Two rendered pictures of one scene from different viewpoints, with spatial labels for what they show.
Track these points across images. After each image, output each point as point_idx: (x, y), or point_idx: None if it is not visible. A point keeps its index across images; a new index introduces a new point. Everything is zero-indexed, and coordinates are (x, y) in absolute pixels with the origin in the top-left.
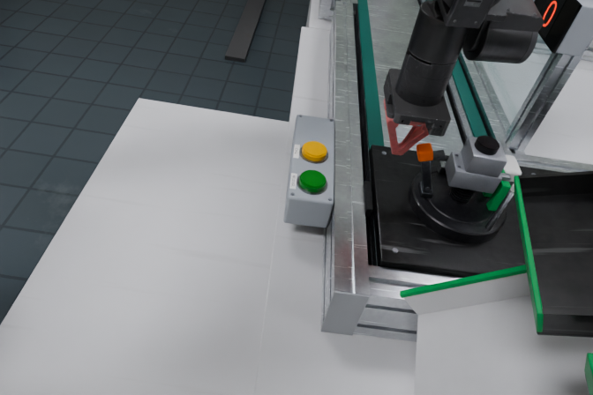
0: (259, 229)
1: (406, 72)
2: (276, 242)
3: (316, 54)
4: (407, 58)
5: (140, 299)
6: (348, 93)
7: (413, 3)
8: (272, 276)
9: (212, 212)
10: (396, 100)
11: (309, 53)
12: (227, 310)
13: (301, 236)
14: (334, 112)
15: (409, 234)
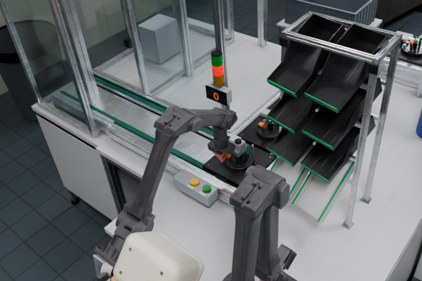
0: (201, 217)
1: (219, 143)
2: (210, 214)
3: (120, 153)
4: (216, 140)
5: (206, 258)
6: (170, 157)
7: (120, 99)
8: (221, 221)
9: (185, 227)
10: (221, 150)
11: (118, 155)
12: (225, 238)
13: (212, 207)
14: (178, 167)
15: (241, 177)
